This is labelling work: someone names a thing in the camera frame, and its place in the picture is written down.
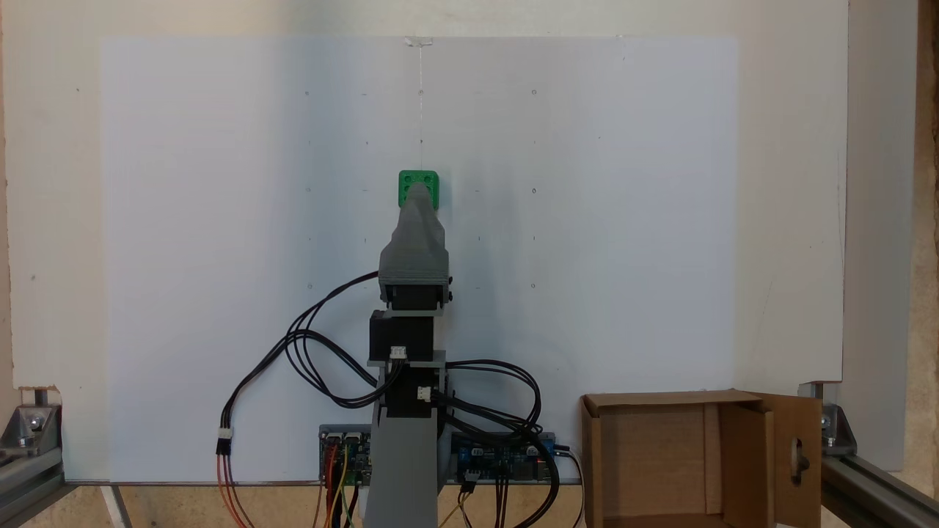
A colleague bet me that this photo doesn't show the blue circuit board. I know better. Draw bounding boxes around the blue circuit board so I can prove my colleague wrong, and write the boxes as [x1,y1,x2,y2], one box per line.
[449,431,559,485]

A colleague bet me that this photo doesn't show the orange and red wires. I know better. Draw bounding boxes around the orange and red wires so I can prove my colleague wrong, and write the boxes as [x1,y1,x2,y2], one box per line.
[216,449,255,528]

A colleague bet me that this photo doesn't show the aluminium frame post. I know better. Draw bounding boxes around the aluminium frame post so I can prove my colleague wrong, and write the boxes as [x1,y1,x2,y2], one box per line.
[0,440,68,528]
[820,451,939,528]

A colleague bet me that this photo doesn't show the metal corner bracket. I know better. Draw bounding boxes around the metal corner bracket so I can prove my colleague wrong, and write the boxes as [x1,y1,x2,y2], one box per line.
[798,381,858,458]
[0,387,63,454]

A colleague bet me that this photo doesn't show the black cable bundle white connector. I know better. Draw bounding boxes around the black cable bundle white connector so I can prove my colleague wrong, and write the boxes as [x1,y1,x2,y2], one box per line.
[216,271,403,459]

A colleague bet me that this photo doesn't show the coloured jumper wires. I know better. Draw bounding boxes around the coloured jumper wires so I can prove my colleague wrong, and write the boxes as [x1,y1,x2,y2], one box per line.
[313,439,365,528]

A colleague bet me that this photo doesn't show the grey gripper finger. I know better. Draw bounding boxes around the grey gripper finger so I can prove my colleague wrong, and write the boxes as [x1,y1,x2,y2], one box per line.
[403,181,447,240]
[389,197,414,240]

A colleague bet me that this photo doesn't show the green circuit board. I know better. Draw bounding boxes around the green circuit board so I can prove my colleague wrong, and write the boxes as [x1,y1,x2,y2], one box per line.
[318,424,373,487]

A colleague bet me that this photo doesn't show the green die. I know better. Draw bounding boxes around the green die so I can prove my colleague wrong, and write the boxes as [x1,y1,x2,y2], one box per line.
[398,169,441,212]

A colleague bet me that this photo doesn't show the thin white cable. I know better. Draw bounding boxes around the thin white cable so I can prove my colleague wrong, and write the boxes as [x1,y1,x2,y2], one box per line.
[559,447,586,526]

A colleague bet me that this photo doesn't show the open cardboard box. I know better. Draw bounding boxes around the open cardboard box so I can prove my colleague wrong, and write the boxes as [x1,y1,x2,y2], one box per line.
[580,389,823,528]

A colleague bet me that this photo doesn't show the large white paper sheet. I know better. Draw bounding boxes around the large white paper sheet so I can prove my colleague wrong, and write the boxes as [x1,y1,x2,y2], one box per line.
[99,35,739,485]

